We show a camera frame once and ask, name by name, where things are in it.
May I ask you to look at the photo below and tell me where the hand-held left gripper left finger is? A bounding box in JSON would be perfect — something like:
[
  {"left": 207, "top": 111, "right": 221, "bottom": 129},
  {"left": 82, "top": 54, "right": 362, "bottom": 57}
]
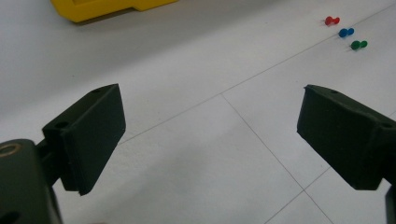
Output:
[{"left": 36, "top": 83, "right": 127, "bottom": 196}]

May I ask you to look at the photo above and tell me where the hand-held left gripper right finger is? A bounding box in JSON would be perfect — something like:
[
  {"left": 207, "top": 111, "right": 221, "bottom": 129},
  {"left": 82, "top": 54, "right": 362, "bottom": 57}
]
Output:
[{"left": 296, "top": 84, "right": 396, "bottom": 191}]

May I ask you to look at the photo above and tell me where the green pushpin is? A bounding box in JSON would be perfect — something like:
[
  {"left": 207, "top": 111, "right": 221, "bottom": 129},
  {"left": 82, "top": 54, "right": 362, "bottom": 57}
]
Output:
[{"left": 348, "top": 40, "right": 369, "bottom": 51}]

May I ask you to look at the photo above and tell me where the blue pushpin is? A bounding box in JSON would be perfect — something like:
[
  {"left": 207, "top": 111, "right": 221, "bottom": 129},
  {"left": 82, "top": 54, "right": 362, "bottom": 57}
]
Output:
[{"left": 338, "top": 27, "right": 355, "bottom": 38}]

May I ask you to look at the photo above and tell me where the red pushpin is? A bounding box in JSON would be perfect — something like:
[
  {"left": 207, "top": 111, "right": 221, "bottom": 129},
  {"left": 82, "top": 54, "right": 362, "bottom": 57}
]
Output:
[{"left": 323, "top": 16, "right": 341, "bottom": 27}]

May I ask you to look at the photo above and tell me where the yellow black organizer box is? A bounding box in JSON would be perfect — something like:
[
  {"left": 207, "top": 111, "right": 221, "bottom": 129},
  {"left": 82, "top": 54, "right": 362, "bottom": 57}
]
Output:
[{"left": 49, "top": 0, "right": 180, "bottom": 23}]

